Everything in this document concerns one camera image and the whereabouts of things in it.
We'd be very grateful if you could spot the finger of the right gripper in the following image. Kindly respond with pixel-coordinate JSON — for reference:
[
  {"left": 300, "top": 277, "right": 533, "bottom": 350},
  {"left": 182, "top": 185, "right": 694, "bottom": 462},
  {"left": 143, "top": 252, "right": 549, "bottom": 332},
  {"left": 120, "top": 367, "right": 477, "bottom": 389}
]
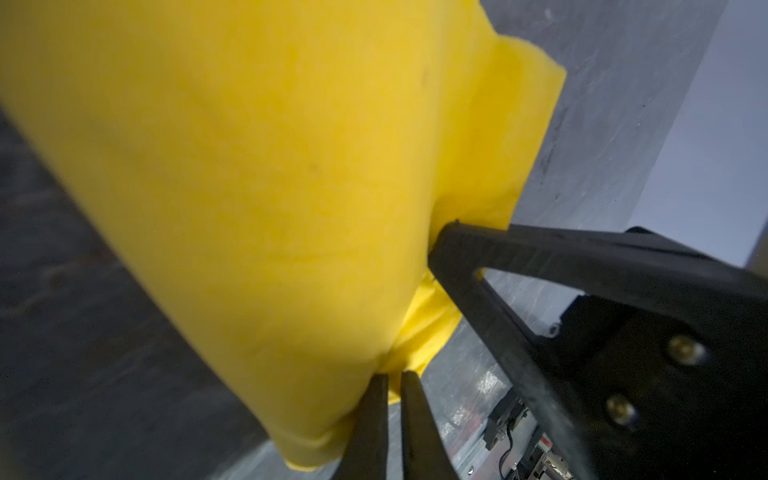
[{"left": 427, "top": 220, "right": 768, "bottom": 480}]

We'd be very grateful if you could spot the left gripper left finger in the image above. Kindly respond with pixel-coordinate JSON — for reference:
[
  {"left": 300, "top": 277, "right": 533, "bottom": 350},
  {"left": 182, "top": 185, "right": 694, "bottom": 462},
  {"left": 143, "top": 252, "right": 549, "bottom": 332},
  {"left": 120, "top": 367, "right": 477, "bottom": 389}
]
[{"left": 332, "top": 374, "right": 389, "bottom": 480}]

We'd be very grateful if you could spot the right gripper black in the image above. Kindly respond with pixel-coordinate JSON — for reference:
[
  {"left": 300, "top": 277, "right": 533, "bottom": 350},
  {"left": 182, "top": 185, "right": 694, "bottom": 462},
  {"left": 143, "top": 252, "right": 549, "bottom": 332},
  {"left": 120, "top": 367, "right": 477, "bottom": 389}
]
[{"left": 536, "top": 226, "right": 768, "bottom": 480}]

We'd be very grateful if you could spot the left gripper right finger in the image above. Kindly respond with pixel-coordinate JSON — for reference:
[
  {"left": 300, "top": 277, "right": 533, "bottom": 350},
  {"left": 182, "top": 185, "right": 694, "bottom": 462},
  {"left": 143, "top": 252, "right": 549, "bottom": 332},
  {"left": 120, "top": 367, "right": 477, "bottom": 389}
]
[{"left": 400, "top": 371, "right": 459, "bottom": 480}]

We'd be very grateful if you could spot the yellow paper napkin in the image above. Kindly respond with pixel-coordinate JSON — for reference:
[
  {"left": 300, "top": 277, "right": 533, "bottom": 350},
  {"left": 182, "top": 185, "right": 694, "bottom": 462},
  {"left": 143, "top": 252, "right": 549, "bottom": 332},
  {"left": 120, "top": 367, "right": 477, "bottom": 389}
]
[{"left": 1, "top": 1, "right": 566, "bottom": 471}]

